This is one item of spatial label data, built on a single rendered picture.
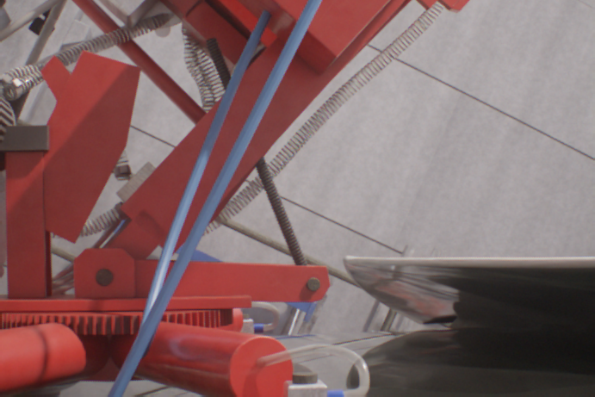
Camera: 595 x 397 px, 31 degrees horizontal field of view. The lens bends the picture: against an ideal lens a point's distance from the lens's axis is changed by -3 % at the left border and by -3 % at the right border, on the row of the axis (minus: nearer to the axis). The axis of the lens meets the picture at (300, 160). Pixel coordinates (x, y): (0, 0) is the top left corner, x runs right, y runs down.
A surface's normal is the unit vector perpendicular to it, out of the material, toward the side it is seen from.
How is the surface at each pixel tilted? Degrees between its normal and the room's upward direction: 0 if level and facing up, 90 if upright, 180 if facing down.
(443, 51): 90
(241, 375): 80
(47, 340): 34
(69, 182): 90
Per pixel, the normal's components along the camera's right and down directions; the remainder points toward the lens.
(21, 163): 0.12, -0.07
